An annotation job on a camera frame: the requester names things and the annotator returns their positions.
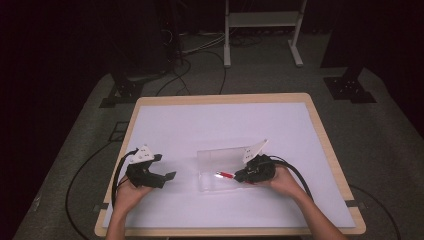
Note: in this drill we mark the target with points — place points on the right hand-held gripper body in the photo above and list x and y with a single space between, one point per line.
258 168

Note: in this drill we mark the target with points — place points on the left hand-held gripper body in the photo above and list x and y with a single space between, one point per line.
143 175

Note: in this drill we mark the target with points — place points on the red pen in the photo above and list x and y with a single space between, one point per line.
226 174

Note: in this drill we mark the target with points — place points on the clear plastic pencil case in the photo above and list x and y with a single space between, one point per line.
216 160

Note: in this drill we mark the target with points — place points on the person's left hand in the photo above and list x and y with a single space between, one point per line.
130 196

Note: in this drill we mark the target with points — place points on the person's right hand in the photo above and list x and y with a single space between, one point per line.
283 181

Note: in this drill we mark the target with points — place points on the white table mat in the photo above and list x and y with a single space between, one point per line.
233 123

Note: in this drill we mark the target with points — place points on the black tape strip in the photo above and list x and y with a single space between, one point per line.
355 204
100 207

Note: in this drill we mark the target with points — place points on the black stand base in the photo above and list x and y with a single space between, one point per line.
348 88
125 90

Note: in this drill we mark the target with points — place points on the wooden table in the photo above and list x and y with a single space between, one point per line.
220 98

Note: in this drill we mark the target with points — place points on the white metal stand frame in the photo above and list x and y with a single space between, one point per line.
263 19

